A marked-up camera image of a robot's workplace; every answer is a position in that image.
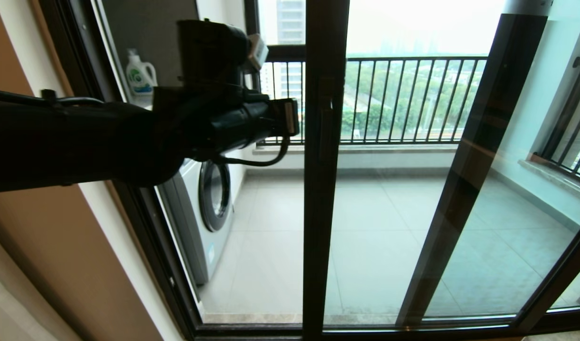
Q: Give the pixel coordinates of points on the long dark metal balcony railing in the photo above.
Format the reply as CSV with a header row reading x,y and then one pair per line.
x,y
413,58

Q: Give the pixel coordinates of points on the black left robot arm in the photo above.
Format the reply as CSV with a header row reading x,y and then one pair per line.
x,y
72,142

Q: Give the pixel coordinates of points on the white laundry detergent bottle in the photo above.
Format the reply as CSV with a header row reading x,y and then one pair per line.
x,y
139,76

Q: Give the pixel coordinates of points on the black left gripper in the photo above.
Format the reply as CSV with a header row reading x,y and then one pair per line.
x,y
242,123

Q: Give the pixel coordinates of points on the long grey stone window sill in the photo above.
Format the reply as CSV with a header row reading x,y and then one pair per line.
x,y
389,149

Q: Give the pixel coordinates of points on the dark window frame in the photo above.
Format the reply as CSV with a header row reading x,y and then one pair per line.
x,y
252,14

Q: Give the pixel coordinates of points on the dark framed sliding glass door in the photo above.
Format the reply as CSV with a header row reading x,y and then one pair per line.
x,y
318,213

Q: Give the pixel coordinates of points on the short grey stone window sill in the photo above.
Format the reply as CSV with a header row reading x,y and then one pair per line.
x,y
555,182

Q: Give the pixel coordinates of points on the white front-loading washing machine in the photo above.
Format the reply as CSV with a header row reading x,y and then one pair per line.
x,y
209,213

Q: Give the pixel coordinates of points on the short dark metal window railing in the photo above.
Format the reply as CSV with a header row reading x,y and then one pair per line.
x,y
555,163

